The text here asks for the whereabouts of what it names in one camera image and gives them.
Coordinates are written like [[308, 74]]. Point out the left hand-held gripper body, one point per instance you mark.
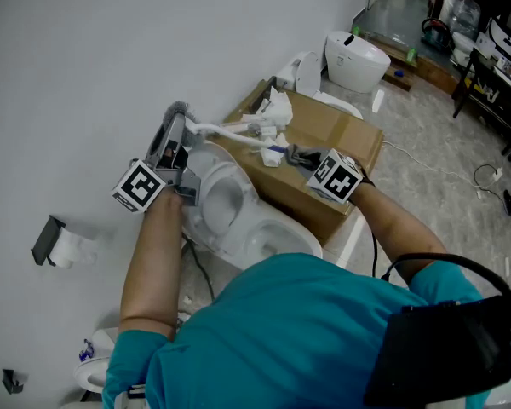
[[138, 186]]

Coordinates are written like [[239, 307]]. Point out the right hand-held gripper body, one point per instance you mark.
[[334, 177]]

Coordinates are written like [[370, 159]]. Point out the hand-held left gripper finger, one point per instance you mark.
[[157, 149], [178, 132]]

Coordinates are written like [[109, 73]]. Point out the grey cloth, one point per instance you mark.
[[300, 156]]

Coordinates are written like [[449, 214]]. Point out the white grey toilet brush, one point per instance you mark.
[[221, 131]]

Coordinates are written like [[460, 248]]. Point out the person's left forearm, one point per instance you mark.
[[153, 266]]

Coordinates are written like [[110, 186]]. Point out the person's right forearm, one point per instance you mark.
[[392, 228]]

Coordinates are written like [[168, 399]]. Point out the white toilet open lid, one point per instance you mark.
[[221, 194]]

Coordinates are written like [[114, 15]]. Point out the white toilet raised round lid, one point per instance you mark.
[[308, 73]]

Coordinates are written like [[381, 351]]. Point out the black toilet paper holder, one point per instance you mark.
[[42, 241]]

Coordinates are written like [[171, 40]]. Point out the white smart toilet black panel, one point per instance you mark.
[[357, 64]]

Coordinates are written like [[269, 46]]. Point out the white toilet blue label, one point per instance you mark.
[[91, 375]]

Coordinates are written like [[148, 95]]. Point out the brown cardboard box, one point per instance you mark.
[[332, 134]]

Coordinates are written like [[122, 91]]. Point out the white crumpled paper wad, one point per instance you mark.
[[272, 158]]

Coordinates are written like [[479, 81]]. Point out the small clear jar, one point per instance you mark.
[[254, 130]]

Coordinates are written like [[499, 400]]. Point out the crumpled white tissue pile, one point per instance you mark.
[[279, 109]]

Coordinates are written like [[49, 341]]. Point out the dark wooden step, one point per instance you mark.
[[398, 82]]

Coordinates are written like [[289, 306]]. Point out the small blue object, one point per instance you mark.
[[399, 73]]

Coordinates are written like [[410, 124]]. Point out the green bottle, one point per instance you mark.
[[411, 55], [356, 30]]

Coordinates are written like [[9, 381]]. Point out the brown platform riser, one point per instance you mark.
[[436, 75]]

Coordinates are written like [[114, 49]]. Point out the black table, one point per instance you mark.
[[463, 88]]

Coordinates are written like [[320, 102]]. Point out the person's teal shirt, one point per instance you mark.
[[281, 335]]

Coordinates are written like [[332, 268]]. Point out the black green machine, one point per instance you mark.
[[436, 36]]

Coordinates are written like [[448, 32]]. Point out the white carton box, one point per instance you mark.
[[484, 44]]

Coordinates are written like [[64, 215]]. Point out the black chest pack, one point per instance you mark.
[[443, 352]]

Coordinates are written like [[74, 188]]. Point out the white bag black print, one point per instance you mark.
[[502, 41]]

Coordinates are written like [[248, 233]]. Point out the black wall hook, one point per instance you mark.
[[12, 381]]

